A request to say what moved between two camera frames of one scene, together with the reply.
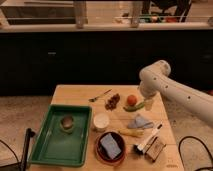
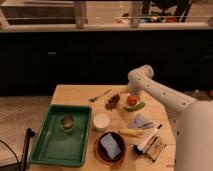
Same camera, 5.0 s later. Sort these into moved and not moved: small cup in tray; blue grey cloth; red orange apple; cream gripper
Moved: cream gripper
Not moved: red orange apple; blue grey cloth; small cup in tray
